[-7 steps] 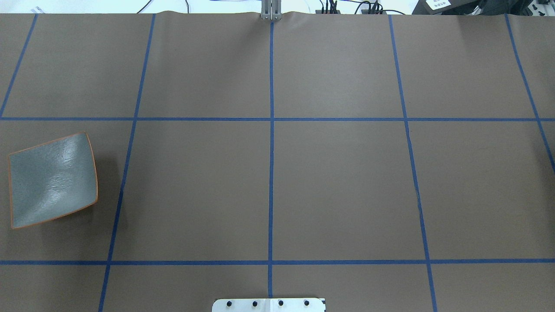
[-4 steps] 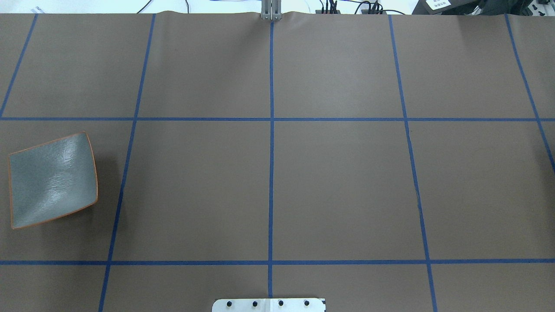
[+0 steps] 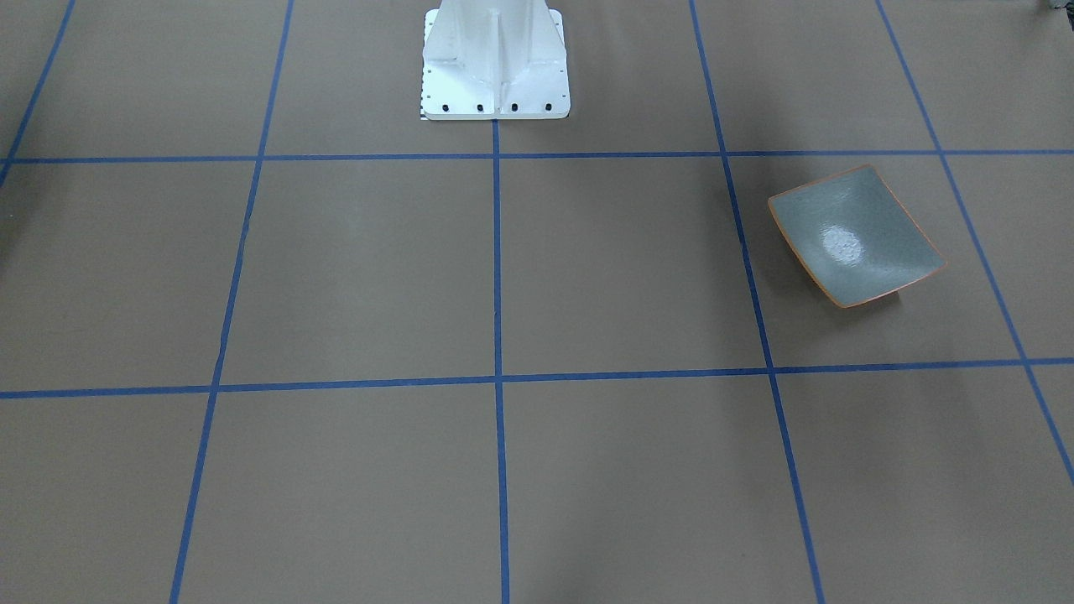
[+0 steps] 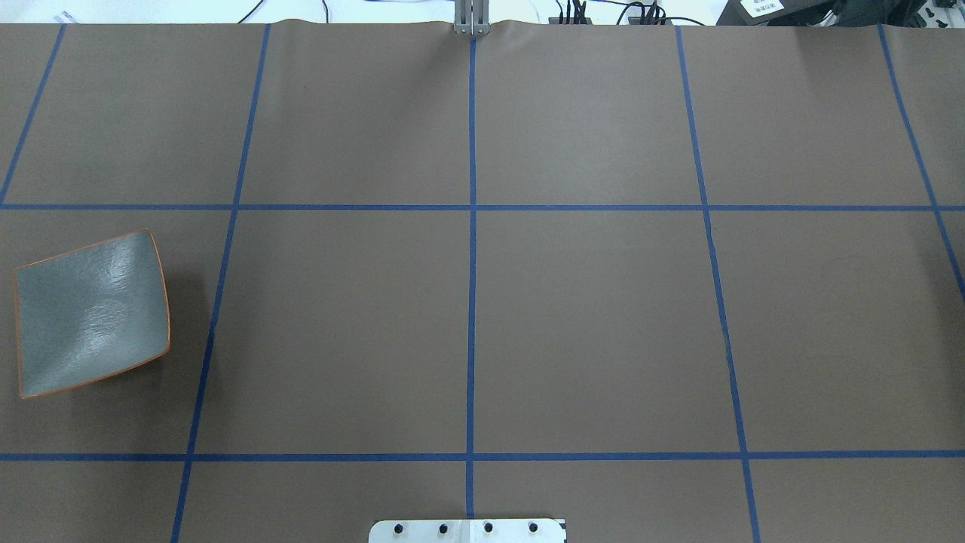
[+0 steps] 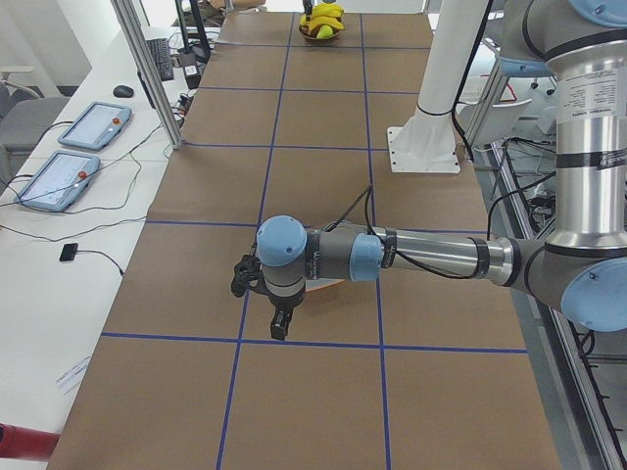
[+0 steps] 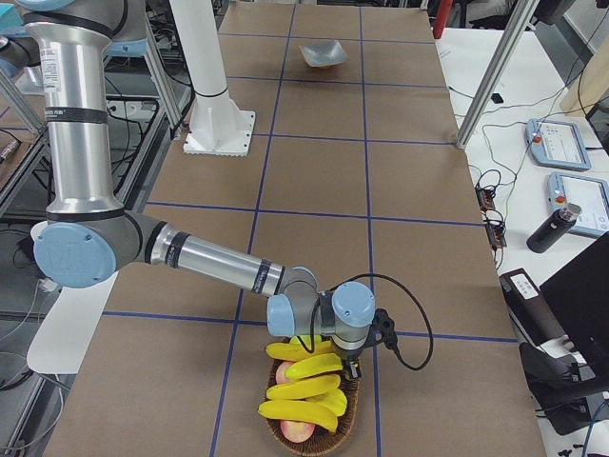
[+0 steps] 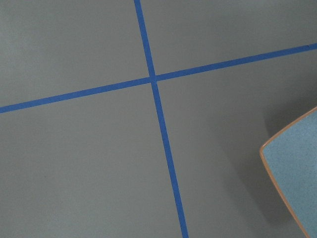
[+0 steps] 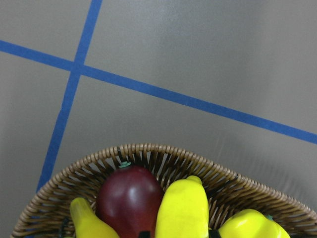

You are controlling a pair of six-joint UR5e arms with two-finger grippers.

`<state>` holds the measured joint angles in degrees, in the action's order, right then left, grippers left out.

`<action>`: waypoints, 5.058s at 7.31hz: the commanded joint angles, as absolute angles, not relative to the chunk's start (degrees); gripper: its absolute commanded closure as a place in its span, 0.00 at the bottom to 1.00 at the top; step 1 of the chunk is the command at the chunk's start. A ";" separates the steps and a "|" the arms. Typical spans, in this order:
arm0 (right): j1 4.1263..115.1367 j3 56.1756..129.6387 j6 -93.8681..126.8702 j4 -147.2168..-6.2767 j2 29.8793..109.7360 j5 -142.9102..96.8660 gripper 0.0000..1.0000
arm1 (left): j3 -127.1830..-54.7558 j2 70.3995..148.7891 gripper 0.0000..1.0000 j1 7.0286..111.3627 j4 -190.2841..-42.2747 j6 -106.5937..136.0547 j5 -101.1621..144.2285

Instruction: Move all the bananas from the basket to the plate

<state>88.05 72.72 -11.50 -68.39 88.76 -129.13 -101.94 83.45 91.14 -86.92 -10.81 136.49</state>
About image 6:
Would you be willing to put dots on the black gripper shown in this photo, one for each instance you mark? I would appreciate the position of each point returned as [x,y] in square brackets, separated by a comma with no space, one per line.
[346,354]

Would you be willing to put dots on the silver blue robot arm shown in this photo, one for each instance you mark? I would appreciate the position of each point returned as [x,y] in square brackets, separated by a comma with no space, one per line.
[17,53]
[90,235]

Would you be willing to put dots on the woven wicker basket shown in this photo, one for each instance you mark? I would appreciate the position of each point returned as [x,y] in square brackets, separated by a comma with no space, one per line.
[322,443]

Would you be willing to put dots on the grey square plate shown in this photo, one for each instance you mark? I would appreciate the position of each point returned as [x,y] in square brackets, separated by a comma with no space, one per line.
[324,55]

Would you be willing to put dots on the yellow banana short right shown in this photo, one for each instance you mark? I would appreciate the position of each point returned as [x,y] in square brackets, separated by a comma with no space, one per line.
[334,400]

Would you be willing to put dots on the pink apple rear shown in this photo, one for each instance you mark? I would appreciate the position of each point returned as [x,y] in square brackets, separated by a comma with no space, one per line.
[280,373]

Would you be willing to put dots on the pink apple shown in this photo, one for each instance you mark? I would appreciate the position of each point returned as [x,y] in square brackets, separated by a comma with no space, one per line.
[297,432]
[280,373]

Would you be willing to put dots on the pink apple front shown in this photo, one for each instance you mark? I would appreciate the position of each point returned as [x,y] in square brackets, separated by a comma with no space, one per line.
[297,432]

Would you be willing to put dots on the black box with label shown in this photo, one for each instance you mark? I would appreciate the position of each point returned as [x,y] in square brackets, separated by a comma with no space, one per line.
[531,311]

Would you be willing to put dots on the orange circuit board near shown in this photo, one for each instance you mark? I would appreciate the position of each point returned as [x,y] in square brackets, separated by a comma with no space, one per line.
[495,234]

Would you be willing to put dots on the orange circuit board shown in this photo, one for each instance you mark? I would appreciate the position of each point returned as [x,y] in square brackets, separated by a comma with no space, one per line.
[495,234]
[485,199]

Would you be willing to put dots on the orange circuit board far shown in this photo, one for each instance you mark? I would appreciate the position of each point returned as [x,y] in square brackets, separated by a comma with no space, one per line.
[485,199]

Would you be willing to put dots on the black monitor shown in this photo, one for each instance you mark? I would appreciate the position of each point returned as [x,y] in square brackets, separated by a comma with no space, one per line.
[577,294]

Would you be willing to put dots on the black water bottle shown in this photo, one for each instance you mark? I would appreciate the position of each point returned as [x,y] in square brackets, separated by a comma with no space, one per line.
[554,227]

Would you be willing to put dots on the white curved panel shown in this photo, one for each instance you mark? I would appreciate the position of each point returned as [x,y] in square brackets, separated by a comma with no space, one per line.
[61,343]

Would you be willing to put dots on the blue teach pendant near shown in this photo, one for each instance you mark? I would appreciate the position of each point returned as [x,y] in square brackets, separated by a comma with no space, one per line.
[589,193]

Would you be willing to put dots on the blue teach pendant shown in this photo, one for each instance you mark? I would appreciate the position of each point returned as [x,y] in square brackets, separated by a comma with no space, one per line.
[589,193]
[556,144]

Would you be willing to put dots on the blue teach pendant far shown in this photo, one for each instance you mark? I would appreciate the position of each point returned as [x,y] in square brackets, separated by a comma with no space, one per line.
[556,144]

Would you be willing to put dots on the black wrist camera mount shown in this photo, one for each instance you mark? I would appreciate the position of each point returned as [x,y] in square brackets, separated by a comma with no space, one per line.
[382,331]

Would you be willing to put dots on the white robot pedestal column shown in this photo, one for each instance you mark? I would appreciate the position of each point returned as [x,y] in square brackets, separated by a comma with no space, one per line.
[216,125]

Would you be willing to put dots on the aluminium frame post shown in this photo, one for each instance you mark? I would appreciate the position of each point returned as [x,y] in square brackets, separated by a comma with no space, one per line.
[510,38]

